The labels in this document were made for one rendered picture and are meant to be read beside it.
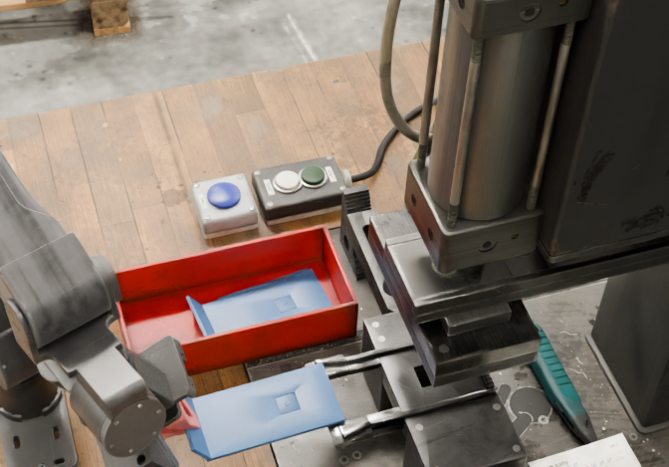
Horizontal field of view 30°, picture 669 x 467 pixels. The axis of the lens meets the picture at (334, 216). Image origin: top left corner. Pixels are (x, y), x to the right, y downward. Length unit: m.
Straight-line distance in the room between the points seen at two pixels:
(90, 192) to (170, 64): 1.56
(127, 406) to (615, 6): 0.48
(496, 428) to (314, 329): 0.24
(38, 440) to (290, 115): 0.56
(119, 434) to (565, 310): 0.62
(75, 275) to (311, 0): 2.32
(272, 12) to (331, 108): 1.60
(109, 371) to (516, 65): 0.40
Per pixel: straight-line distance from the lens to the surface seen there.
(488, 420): 1.25
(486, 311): 1.11
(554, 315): 1.45
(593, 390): 1.40
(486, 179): 0.98
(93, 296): 1.02
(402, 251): 1.11
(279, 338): 1.36
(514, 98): 0.93
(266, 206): 1.49
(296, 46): 3.14
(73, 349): 1.04
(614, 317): 1.37
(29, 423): 1.35
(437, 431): 1.24
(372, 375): 1.33
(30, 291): 1.01
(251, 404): 1.24
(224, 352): 1.35
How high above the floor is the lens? 2.03
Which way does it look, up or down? 48 degrees down
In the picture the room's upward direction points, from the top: 3 degrees clockwise
